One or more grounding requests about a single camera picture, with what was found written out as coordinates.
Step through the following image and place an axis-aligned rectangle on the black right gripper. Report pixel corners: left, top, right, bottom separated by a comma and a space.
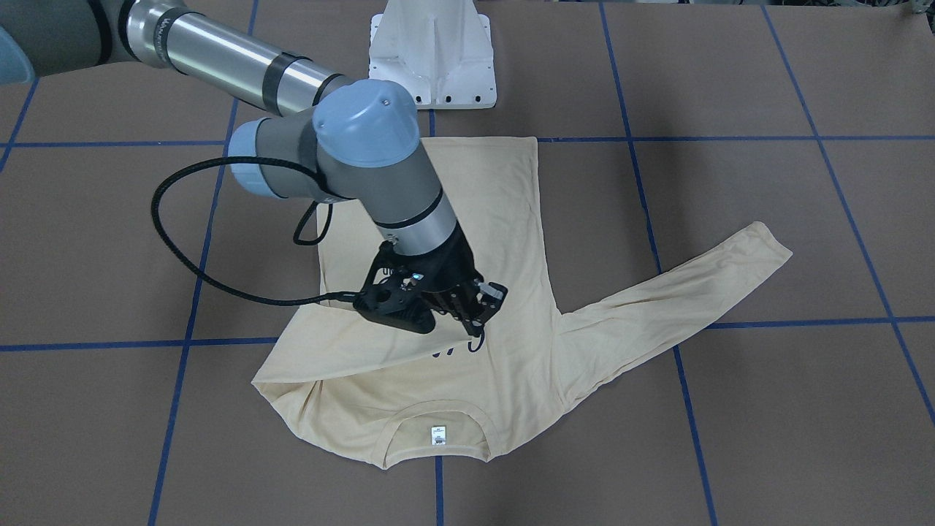
393, 224, 508, 337

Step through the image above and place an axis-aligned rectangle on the cream long-sleeve graphic shirt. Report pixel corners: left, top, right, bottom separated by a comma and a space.
253, 137, 792, 469

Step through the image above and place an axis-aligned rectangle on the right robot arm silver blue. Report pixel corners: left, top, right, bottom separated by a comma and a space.
2, 1, 508, 338

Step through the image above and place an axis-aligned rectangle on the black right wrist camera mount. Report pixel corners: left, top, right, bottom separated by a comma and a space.
353, 242, 435, 334

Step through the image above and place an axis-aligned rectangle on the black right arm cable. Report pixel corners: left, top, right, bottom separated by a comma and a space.
150, 156, 359, 307

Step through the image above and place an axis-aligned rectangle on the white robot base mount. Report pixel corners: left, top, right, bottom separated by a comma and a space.
368, 1, 498, 110

